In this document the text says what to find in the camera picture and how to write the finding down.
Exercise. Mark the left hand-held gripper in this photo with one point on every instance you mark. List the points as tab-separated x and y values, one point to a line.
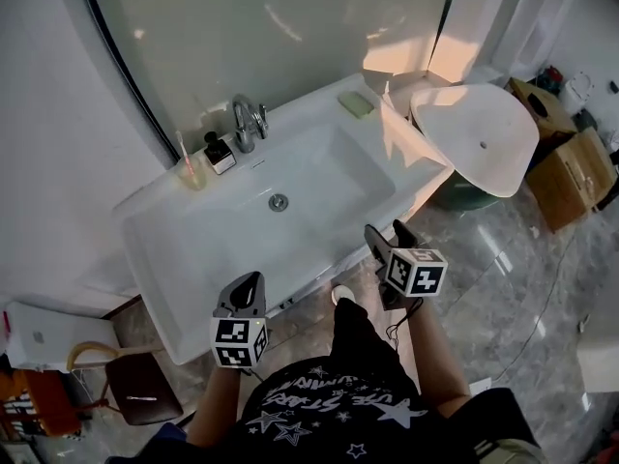
238	341

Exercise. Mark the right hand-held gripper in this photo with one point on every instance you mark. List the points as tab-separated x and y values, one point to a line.
417	273

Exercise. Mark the person's right forearm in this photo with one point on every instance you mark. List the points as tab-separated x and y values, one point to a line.
437	360

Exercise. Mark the person's left forearm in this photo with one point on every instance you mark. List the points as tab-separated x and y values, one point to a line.
217	406

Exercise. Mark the white rectangular washbasin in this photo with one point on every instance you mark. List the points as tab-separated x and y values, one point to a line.
251	240

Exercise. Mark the person's white shoe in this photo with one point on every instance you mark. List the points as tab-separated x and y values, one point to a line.
342	294

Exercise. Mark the green basin stand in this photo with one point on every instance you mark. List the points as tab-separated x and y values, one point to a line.
459	196

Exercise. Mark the chrome drain plug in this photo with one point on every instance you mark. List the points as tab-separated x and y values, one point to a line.
278	202

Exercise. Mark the person's black shorts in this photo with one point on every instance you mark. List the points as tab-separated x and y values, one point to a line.
365	341

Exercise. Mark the clear plastic cup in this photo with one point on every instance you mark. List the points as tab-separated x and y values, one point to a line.
192	174

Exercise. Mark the white round basin bowl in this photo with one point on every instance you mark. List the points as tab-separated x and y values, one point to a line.
476	136

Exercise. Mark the black soap dispenser bottle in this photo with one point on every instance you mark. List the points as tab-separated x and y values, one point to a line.
218	155

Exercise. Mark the brown stool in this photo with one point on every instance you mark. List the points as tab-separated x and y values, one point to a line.
142	389

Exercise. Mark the green soap bar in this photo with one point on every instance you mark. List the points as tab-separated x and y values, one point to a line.
356	103

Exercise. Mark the pink toothbrush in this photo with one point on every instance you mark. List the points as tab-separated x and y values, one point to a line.
186	155

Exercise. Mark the black star-printed shirt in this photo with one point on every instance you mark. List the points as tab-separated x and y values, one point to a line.
333	418

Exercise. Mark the chrome faucet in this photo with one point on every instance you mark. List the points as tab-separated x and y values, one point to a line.
244	124

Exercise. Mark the large brown cardboard box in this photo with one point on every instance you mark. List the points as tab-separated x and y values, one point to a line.
570	177

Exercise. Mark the white box appliance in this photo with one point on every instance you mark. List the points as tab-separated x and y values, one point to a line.
58	334

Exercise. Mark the small brown cardboard box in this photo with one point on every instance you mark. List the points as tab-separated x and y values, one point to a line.
541	107

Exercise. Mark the red and blue tool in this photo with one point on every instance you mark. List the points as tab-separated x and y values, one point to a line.
551	79

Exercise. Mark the orange crate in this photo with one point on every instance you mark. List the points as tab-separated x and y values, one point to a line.
43	401

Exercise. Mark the white jug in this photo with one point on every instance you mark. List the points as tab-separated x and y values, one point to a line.
578	90

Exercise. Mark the large black-framed mirror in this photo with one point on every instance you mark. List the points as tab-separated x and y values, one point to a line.
271	32

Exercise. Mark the white block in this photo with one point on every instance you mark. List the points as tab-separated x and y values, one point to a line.
599	363

